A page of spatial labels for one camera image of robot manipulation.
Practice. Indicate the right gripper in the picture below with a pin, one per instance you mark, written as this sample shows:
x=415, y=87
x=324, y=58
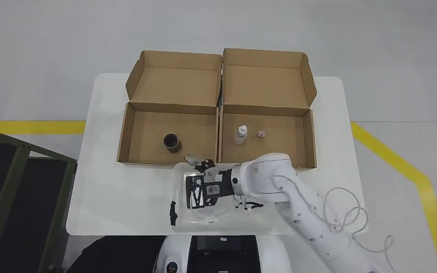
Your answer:
x=222, y=184

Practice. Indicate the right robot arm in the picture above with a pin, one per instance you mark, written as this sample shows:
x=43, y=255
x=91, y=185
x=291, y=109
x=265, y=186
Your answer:
x=307, y=211

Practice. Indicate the small black rubber piece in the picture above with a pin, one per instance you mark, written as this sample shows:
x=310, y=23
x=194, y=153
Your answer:
x=173, y=213

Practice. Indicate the dark metal bush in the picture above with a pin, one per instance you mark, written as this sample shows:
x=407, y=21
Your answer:
x=172, y=143

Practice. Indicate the deep clear plastic tray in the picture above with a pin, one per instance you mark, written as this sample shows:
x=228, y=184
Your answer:
x=191, y=223

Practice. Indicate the small clear spray bottle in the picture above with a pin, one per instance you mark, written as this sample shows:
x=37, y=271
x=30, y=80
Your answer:
x=240, y=136

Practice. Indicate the small pink white cap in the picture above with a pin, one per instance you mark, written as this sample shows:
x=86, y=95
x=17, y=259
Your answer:
x=261, y=134

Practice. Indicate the robot body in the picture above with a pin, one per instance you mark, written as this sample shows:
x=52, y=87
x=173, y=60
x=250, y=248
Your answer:
x=222, y=254

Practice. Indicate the cardboard box holding dark bush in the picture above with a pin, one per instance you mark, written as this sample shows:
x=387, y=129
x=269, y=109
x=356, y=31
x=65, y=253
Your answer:
x=153, y=88

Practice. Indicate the black fabric cover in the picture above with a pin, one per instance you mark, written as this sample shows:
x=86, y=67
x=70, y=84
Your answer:
x=116, y=256

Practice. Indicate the cardboard box holding spray bottle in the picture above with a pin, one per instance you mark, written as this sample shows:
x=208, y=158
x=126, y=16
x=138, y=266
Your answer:
x=273, y=85

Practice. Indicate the dark mesh fence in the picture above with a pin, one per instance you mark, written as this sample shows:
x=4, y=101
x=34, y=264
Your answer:
x=34, y=204

